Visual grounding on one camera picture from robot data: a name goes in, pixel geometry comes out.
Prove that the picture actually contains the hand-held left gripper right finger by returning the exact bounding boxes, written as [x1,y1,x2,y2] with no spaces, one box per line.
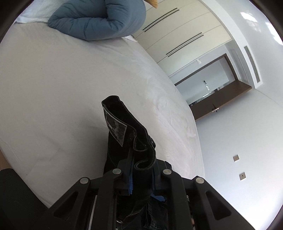
[151,160,255,230]

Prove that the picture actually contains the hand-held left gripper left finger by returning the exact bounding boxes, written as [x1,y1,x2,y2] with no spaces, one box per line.
[33,158,134,230]

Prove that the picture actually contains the black denim pants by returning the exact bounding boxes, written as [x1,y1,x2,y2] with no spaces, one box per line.
[102,96,193,230]

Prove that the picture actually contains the brown door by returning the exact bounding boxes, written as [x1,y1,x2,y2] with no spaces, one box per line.
[174,53,253,121]

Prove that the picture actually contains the bed with white sheet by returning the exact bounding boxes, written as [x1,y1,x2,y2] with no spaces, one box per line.
[0,21,206,208]

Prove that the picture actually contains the cream wardrobe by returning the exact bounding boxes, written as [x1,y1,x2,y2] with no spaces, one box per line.
[124,0,235,78]

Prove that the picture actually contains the white air vent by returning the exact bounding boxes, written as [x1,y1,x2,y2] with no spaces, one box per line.
[244,45,263,84]

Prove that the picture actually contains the blue rolled duvet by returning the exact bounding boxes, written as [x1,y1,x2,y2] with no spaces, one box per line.
[47,0,147,41]

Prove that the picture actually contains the yellow pillow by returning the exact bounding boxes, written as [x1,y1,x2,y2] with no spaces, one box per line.
[144,0,159,9]

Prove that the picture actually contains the white pillow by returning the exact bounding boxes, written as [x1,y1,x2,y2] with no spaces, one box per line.
[16,0,65,24]

